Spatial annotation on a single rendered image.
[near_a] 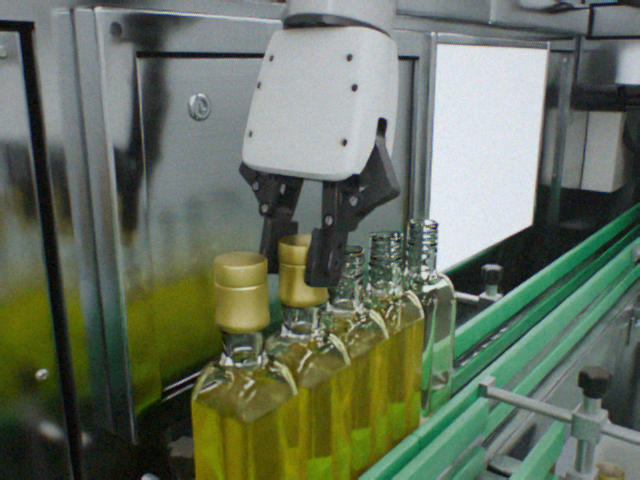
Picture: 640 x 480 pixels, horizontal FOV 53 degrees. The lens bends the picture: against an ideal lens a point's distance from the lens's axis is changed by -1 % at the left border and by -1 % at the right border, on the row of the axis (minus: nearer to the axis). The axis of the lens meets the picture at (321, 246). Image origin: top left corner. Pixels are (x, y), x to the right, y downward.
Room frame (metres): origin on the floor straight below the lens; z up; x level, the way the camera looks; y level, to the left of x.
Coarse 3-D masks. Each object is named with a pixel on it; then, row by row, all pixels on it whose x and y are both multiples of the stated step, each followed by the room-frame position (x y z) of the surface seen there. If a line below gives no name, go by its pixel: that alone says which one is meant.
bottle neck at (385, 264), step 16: (384, 240) 0.51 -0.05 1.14; (400, 240) 0.52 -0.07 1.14; (368, 256) 0.53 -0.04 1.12; (384, 256) 0.51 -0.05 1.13; (400, 256) 0.52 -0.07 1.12; (368, 272) 0.53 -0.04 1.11; (384, 272) 0.51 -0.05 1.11; (400, 272) 0.52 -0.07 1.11; (368, 288) 0.52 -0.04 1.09; (384, 288) 0.51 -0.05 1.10; (400, 288) 0.52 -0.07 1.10
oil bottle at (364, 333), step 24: (336, 312) 0.47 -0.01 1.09; (360, 312) 0.47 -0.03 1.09; (360, 336) 0.46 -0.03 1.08; (384, 336) 0.48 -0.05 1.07; (360, 360) 0.45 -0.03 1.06; (384, 360) 0.48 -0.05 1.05; (360, 384) 0.45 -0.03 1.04; (384, 384) 0.48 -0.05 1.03; (360, 408) 0.45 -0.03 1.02; (384, 408) 0.48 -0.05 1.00; (360, 432) 0.45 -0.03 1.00; (384, 432) 0.48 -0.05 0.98; (360, 456) 0.45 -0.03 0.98
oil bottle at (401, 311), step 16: (368, 304) 0.51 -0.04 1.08; (384, 304) 0.50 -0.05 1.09; (400, 304) 0.51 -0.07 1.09; (416, 304) 0.52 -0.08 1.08; (384, 320) 0.50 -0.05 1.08; (400, 320) 0.50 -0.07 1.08; (416, 320) 0.52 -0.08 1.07; (400, 336) 0.50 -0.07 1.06; (416, 336) 0.52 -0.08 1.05; (400, 352) 0.50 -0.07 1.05; (416, 352) 0.52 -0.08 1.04; (400, 368) 0.50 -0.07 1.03; (416, 368) 0.52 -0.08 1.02; (400, 384) 0.50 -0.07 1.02; (416, 384) 0.52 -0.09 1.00; (400, 400) 0.50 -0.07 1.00; (416, 400) 0.52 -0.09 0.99; (400, 416) 0.50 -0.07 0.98; (416, 416) 0.52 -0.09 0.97; (400, 432) 0.50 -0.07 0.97
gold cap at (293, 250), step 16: (288, 240) 0.43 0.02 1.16; (304, 240) 0.43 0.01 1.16; (288, 256) 0.42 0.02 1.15; (304, 256) 0.42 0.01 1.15; (288, 272) 0.42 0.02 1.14; (304, 272) 0.42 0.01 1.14; (288, 288) 0.42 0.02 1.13; (304, 288) 0.42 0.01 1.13; (320, 288) 0.42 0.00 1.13; (288, 304) 0.42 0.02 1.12; (304, 304) 0.42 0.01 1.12
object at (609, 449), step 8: (608, 440) 0.69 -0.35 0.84; (616, 440) 0.69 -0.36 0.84; (600, 448) 0.69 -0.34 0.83; (608, 448) 0.69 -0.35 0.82; (616, 448) 0.69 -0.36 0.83; (624, 448) 0.68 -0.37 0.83; (632, 448) 0.68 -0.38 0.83; (600, 456) 0.69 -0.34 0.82; (608, 456) 0.69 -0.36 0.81; (616, 456) 0.69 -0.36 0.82; (624, 456) 0.68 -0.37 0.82; (632, 456) 0.68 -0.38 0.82; (624, 464) 0.68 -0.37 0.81; (632, 464) 0.68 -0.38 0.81; (632, 472) 0.67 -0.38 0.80
